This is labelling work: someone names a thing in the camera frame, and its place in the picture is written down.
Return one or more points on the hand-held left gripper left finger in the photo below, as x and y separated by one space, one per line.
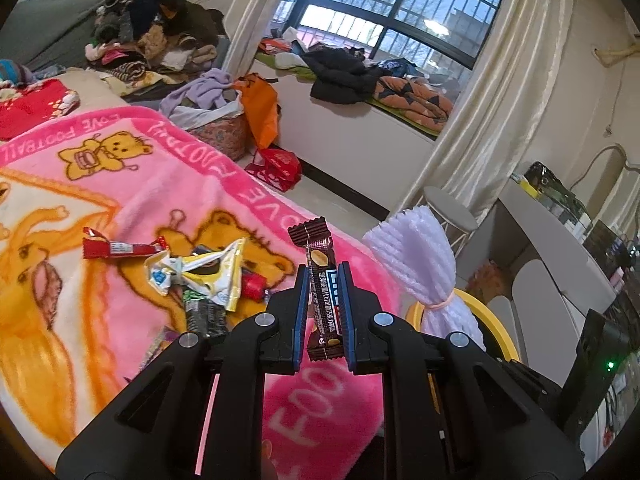
300 320

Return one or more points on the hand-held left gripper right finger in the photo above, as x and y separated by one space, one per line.
346 320

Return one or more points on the red candy tube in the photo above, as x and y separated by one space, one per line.
254 285

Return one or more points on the brown chocolate bar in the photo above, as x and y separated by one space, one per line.
320 260

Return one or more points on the yellow trash bin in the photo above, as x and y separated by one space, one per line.
500 330

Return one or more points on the white foam fruit net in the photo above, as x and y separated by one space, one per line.
420 255

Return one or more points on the white chair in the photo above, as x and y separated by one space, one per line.
540 300

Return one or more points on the gold and white wrapper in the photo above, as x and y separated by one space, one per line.
225 270

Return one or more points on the dark snack wrapper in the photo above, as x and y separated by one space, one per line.
205 315

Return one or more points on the black monitor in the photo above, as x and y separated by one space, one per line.
602 240

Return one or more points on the white desk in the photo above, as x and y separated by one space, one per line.
545 230

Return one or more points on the orange and magenta snack bar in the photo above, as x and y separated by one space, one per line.
160 340

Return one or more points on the red plastic bag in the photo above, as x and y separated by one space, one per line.
277 165

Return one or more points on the dark bag with green print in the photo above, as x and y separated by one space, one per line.
547 180

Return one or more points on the pink floral bag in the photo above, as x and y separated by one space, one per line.
225 135

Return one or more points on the pink printed bear blanket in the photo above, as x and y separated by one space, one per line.
165 170

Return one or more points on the white arched mirror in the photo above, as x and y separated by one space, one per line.
607 149

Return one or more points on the red snack wrapper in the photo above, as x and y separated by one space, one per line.
100 249

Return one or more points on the orange bag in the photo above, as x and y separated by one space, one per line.
262 110

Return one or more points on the orange patterned quilt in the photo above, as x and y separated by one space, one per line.
415 97

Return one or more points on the black jacket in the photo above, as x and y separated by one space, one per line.
340 77

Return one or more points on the lilac cloth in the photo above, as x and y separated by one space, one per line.
205 87

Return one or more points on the dark blue cloth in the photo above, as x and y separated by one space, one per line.
395 65

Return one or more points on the small white cloth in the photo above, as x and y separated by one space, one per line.
290 60

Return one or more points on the cream curtain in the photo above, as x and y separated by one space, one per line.
250 20
500 85

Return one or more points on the barred window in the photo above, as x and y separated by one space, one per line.
400 12

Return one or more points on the beige bed sheet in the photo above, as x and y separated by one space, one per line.
85 80

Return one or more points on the pile of clothes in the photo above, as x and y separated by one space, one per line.
150 20

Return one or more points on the red blanket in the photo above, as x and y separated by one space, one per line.
35 105

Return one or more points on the grey headboard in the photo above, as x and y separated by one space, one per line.
45 30

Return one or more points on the beige wall pipe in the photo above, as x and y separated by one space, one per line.
615 54

